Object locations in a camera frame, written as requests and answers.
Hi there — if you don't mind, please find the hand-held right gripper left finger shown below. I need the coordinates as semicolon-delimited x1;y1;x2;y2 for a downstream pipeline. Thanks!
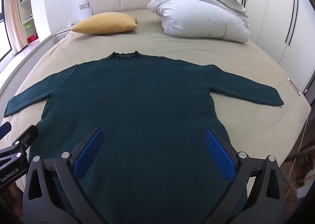
22;127;109;224

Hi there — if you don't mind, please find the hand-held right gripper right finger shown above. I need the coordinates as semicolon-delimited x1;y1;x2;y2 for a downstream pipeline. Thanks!
202;129;290;224

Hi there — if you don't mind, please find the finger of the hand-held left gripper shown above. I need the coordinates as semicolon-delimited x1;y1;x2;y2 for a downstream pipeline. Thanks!
12;125;39;152
0;122;12;141

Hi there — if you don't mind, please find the dark green sweater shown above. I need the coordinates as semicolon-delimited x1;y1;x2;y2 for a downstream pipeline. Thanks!
4;51;284;224

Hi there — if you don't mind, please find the wooden furniture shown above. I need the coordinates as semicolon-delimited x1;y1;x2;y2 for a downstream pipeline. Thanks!
283;116;315;205

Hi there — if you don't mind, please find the black framed window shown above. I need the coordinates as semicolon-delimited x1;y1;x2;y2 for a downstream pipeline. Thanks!
0;0;14;63

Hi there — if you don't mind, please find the small flat phone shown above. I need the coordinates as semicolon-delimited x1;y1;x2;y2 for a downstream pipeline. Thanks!
287;77;304;97

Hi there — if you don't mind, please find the white nightstand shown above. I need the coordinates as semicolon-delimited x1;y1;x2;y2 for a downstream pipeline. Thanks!
54;25;77;42

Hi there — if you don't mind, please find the bed with beige sheet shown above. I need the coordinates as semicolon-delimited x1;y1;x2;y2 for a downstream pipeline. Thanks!
0;8;311;190

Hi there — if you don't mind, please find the yellow pillow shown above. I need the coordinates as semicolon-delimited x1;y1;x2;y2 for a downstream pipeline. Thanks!
71;12;138;35

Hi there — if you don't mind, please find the white duvet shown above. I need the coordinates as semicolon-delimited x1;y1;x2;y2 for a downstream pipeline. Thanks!
147;0;250;43

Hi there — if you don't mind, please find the white wardrobe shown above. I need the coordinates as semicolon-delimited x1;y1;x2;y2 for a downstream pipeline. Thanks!
228;0;315;91

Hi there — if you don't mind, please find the white wall shelf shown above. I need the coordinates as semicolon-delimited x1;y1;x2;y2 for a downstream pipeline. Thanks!
17;0;40;50

